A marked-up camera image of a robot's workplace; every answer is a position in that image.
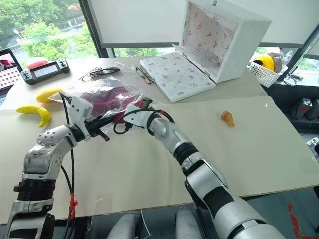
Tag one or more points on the red floor tape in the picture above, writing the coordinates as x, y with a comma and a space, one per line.
295, 221

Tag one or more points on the black handheld controller with screen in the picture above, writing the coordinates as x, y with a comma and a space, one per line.
45, 72

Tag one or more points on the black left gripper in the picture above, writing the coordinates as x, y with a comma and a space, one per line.
92, 127

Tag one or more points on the brown-frame glasses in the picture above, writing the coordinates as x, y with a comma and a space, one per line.
145, 76

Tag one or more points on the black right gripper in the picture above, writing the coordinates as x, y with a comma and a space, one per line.
147, 103

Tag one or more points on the orange translucent toy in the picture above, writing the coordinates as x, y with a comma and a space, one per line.
228, 118

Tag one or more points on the brown rounded item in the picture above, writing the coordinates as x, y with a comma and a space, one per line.
277, 62

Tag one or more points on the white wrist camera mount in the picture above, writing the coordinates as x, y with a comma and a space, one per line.
135, 118
79, 109

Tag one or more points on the grey rounded shape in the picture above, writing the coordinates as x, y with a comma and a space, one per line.
124, 226

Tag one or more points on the clear transparent glasses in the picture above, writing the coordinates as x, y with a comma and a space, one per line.
129, 69

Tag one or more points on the white plastic basket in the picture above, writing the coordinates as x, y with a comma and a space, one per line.
264, 76

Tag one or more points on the white box with floral lining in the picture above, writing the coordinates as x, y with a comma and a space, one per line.
224, 37

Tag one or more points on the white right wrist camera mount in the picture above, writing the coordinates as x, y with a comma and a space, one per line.
135, 118

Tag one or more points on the clear plastic bag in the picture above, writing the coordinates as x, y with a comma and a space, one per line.
82, 92

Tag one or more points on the red rounded object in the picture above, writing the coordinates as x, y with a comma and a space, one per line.
37, 61

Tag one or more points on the dark window frame post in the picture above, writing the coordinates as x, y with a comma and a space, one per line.
92, 30

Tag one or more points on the yellow toy banana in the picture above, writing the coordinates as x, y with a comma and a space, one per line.
37, 110
48, 95

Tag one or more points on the yellow rounded item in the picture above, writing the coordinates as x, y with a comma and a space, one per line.
265, 61

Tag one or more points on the white roller blind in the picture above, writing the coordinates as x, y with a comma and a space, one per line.
139, 22

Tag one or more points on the black thick-frame glasses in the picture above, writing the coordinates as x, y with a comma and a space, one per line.
106, 71

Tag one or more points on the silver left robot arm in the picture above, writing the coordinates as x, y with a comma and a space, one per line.
45, 159

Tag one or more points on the maroon cap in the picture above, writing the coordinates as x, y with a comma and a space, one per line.
109, 99

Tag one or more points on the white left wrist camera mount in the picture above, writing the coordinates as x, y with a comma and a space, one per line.
79, 109

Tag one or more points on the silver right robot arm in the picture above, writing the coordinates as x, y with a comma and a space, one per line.
214, 189

